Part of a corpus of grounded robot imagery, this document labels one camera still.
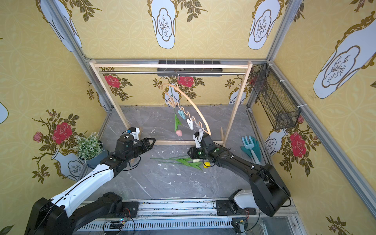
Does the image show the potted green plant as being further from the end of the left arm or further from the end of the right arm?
the end of the right arm

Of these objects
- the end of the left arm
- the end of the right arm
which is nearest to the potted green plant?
the end of the left arm

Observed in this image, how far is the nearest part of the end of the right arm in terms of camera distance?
2.01 ft
